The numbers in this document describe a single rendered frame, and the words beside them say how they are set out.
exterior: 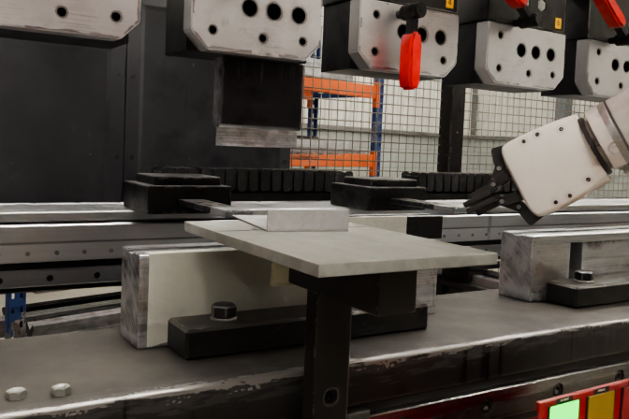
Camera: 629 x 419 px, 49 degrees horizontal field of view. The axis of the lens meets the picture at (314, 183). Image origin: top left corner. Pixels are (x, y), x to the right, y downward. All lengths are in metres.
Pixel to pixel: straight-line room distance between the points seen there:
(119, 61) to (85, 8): 0.58
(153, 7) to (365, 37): 0.56
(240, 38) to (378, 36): 0.18
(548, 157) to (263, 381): 0.43
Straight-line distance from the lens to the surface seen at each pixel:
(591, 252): 1.14
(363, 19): 0.81
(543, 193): 0.87
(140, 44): 1.26
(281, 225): 0.67
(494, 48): 0.94
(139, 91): 1.25
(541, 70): 1.00
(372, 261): 0.52
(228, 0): 0.72
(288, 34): 0.75
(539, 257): 1.05
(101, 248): 0.97
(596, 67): 1.09
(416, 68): 0.80
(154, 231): 0.99
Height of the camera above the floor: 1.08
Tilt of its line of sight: 3 degrees down
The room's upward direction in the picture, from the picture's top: 2 degrees clockwise
